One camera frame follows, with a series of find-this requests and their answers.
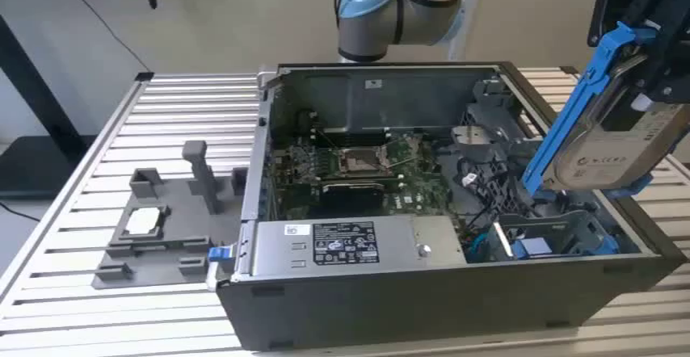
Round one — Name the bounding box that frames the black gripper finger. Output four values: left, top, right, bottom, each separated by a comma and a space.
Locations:
600, 56, 651, 132

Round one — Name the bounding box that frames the hard disk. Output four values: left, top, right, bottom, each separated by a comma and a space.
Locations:
521, 20, 688, 201

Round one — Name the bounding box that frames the grey disk bay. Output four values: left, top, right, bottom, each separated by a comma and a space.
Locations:
493, 206, 627, 262

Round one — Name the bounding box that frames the black perforated drive cage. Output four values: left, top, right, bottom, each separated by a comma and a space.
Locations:
437, 146, 541, 223

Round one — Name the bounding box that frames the blue carrier tab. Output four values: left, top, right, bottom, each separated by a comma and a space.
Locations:
512, 238, 553, 260

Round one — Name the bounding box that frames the green motherboard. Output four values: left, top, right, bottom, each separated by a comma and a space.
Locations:
273, 128, 460, 223

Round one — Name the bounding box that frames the CPU socket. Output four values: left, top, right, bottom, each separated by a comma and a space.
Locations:
334, 145, 392, 178

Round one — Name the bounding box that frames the silver power supply unit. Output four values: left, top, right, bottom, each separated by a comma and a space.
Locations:
249, 215, 469, 278

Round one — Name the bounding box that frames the black open PC case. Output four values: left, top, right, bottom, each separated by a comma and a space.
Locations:
214, 61, 689, 352

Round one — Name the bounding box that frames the grey parts rack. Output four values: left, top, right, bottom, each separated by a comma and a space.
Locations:
93, 140, 250, 292

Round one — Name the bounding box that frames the silver CPU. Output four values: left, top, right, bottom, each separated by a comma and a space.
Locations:
126, 208, 165, 235

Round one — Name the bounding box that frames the black monitor stand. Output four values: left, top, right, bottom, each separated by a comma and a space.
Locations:
0, 13, 99, 201

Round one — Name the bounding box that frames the silver metal bracket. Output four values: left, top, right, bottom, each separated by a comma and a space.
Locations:
450, 124, 493, 149

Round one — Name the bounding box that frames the black wire with white tag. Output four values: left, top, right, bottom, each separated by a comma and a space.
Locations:
456, 156, 488, 197

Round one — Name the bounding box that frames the thin black wire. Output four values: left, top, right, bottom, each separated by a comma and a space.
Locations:
465, 187, 520, 229

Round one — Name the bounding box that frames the coloured power wire bundle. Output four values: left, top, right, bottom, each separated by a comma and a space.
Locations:
462, 230, 494, 263

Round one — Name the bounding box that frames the thin black wall cable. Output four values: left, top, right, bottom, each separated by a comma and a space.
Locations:
53, 0, 154, 76

